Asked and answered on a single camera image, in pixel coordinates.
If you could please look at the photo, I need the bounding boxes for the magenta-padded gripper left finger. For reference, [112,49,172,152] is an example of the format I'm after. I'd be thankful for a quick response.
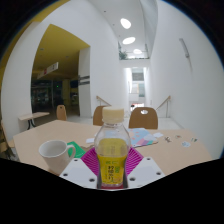
[59,146,101,190]

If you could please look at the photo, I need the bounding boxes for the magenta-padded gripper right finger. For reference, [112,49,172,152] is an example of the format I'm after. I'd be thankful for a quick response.
[123,146,166,190]

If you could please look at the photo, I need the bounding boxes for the clear bottle with yellow drink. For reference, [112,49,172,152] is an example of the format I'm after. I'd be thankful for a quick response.
[94,106,132,190]

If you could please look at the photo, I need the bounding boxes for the green flat packet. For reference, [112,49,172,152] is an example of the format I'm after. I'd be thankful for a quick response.
[66,140,87,159]

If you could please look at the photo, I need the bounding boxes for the white ceramic mug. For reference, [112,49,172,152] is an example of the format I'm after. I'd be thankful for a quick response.
[38,139,77,176]

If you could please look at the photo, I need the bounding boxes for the light blue printed paper sheet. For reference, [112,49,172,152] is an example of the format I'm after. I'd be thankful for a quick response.
[128,127,159,148]

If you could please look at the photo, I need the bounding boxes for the small wooden side table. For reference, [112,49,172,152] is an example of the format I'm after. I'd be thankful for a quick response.
[18,111,51,129]

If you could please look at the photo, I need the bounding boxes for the wooden stair handrail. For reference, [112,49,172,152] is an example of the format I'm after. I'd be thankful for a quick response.
[95,95,113,108]
[155,95,172,118]

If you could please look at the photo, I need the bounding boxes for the hanging white sign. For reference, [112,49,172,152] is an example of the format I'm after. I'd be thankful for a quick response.
[36,61,60,80]

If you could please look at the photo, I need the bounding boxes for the green potted plant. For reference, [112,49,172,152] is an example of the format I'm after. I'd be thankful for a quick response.
[119,50,129,61]

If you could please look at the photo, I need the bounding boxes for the round ceiling lights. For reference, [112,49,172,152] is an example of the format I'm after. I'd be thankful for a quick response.
[119,17,144,55]

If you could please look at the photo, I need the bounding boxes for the dark wall sign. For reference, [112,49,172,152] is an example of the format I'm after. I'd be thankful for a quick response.
[78,75,91,86]

